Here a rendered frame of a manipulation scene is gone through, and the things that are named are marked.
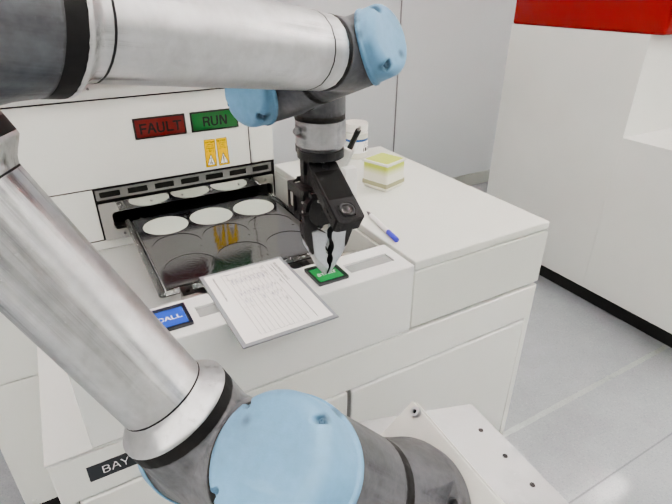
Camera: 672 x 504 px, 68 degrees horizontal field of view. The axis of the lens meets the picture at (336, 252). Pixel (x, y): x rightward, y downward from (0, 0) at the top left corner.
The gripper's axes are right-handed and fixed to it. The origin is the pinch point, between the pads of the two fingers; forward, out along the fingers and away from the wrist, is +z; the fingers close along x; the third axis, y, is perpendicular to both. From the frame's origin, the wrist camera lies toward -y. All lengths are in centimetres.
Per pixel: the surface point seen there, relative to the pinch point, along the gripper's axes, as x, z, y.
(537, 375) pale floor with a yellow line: -112, 98, 31
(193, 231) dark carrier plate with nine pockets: 12.1, 7.6, 41.3
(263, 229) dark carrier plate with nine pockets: -2.1, 7.7, 34.6
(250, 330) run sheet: 16.8, 1.3, -7.7
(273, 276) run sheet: 8.1, 1.3, 4.3
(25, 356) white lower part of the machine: 53, 39, 59
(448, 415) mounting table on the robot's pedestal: -7.4, 15.7, -23.8
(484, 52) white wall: -237, 0, 207
